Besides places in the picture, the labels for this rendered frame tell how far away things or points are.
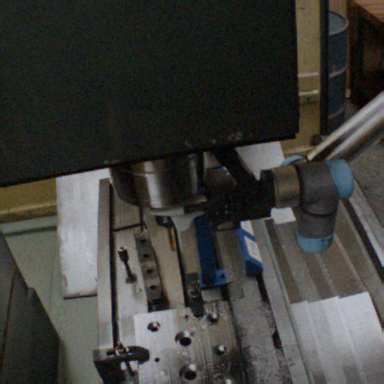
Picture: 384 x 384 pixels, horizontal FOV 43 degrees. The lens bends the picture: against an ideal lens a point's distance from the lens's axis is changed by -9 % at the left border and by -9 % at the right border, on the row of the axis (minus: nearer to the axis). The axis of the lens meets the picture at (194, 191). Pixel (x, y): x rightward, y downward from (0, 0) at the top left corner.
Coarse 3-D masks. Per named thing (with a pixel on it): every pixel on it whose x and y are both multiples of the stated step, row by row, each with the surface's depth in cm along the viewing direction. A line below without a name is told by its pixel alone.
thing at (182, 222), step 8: (184, 200) 86; (192, 200) 86; (200, 200) 86; (160, 208) 86; (168, 208) 85; (176, 208) 85; (176, 216) 87; (184, 216) 87; (192, 216) 88; (176, 224) 88; (184, 224) 88
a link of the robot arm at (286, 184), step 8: (272, 168) 90; (280, 168) 89; (288, 168) 89; (272, 176) 89; (280, 176) 88; (288, 176) 88; (296, 176) 88; (280, 184) 87; (288, 184) 88; (296, 184) 88; (280, 192) 88; (288, 192) 88; (296, 192) 88; (280, 200) 88; (288, 200) 88; (296, 200) 89; (280, 208) 90
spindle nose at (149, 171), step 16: (160, 160) 75; (176, 160) 76; (192, 160) 78; (112, 176) 81; (128, 176) 77; (144, 176) 77; (160, 176) 77; (176, 176) 78; (192, 176) 80; (128, 192) 80; (144, 192) 79; (160, 192) 78; (176, 192) 79; (192, 192) 82
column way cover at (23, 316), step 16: (0, 240) 119; (0, 256) 117; (0, 272) 115; (0, 288) 112; (16, 288) 126; (0, 304) 110; (16, 304) 123; (0, 320) 108; (16, 320) 120; (32, 320) 133; (0, 336) 106; (16, 336) 118; (0, 352) 103; (16, 352) 115; (0, 368) 101; (16, 368) 113
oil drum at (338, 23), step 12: (336, 12) 306; (336, 24) 292; (336, 36) 280; (336, 48) 285; (336, 60) 291; (336, 72) 295; (336, 84) 301; (336, 96) 306; (336, 108) 312; (336, 120) 318
